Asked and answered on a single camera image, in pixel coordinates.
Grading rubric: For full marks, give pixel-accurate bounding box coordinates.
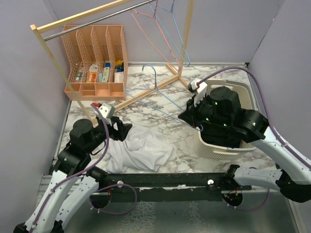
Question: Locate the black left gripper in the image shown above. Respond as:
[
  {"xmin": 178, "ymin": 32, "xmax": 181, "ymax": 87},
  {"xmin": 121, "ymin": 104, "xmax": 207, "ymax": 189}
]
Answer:
[{"xmin": 87, "ymin": 116, "xmax": 133, "ymax": 153}]

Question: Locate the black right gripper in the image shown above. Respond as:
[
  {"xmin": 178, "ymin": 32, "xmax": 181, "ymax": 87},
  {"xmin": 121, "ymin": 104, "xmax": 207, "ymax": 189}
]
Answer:
[{"xmin": 179, "ymin": 94, "xmax": 231, "ymax": 129}]

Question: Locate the white t shirt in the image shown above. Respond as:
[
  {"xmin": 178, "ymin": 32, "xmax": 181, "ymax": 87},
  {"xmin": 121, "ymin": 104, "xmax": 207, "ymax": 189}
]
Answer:
[{"xmin": 103, "ymin": 124, "xmax": 173, "ymax": 174}]

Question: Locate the blue hanger with white shirt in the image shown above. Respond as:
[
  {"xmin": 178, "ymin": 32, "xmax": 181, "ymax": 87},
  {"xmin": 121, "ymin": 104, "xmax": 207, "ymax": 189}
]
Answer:
[{"xmin": 124, "ymin": 64, "xmax": 204, "ymax": 132}]

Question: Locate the light blue clothes hanger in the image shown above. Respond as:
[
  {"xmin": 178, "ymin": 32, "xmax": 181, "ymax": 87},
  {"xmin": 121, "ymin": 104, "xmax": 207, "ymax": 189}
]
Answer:
[{"xmin": 149, "ymin": 0, "xmax": 190, "ymax": 67}]

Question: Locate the pink clothes hanger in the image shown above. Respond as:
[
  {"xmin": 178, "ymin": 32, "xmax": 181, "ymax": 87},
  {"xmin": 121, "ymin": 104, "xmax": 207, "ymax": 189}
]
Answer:
[{"xmin": 131, "ymin": 0, "xmax": 183, "ymax": 72}]

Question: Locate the black t shirt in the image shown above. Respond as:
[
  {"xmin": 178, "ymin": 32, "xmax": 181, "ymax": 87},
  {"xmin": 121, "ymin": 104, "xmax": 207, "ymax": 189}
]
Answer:
[{"xmin": 200, "ymin": 124, "xmax": 241, "ymax": 148}]

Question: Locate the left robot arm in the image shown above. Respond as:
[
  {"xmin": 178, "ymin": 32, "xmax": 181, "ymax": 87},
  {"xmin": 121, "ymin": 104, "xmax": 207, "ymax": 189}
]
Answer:
[{"xmin": 14, "ymin": 116, "xmax": 133, "ymax": 233}]

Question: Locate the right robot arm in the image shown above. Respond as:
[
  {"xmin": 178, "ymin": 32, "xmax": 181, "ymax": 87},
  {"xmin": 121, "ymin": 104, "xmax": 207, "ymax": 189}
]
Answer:
[{"xmin": 178, "ymin": 86, "xmax": 311, "ymax": 203}]

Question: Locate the cream laundry basket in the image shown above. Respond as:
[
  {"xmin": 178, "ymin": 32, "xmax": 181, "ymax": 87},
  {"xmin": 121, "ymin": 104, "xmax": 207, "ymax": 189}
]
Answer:
[{"xmin": 193, "ymin": 79, "xmax": 256, "ymax": 160}]

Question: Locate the pink plastic organizer basket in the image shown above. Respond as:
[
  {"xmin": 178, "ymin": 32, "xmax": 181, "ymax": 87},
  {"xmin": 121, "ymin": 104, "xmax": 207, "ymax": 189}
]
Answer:
[{"xmin": 61, "ymin": 25, "xmax": 128, "ymax": 100}]

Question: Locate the wooden clothes rack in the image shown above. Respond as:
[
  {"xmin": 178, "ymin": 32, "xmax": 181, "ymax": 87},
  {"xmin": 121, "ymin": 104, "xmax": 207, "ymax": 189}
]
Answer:
[{"xmin": 30, "ymin": 0, "xmax": 194, "ymax": 122}]

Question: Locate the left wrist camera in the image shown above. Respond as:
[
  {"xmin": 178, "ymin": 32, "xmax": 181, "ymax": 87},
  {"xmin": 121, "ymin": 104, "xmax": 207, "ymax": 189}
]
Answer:
[{"xmin": 98, "ymin": 103, "xmax": 115, "ymax": 120}]

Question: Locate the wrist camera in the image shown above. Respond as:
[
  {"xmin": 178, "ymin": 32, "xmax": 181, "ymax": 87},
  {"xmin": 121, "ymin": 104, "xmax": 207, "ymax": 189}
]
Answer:
[
  {"xmin": 98, "ymin": 103, "xmax": 115, "ymax": 120},
  {"xmin": 188, "ymin": 78, "xmax": 207, "ymax": 107}
]

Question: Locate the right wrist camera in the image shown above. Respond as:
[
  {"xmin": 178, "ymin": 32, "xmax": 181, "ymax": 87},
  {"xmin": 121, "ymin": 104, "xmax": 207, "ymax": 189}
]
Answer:
[{"xmin": 188, "ymin": 78, "xmax": 207, "ymax": 107}]

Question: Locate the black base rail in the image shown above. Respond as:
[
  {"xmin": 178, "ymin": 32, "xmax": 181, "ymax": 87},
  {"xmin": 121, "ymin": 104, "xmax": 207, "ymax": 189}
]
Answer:
[{"xmin": 104, "ymin": 173, "xmax": 251, "ymax": 202}]

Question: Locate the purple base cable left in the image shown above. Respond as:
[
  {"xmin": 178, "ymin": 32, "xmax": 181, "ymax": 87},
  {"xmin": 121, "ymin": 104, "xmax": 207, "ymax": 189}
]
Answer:
[{"xmin": 89, "ymin": 183, "xmax": 138, "ymax": 216}]

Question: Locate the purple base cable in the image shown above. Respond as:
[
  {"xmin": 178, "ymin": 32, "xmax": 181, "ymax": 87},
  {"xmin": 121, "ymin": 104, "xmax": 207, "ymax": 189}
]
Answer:
[
  {"xmin": 89, "ymin": 183, "xmax": 138, "ymax": 216},
  {"xmin": 225, "ymin": 166, "xmax": 270, "ymax": 212}
]

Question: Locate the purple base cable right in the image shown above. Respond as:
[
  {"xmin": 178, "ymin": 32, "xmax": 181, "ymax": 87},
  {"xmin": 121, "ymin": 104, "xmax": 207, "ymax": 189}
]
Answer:
[{"xmin": 225, "ymin": 166, "xmax": 270, "ymax": 212}]

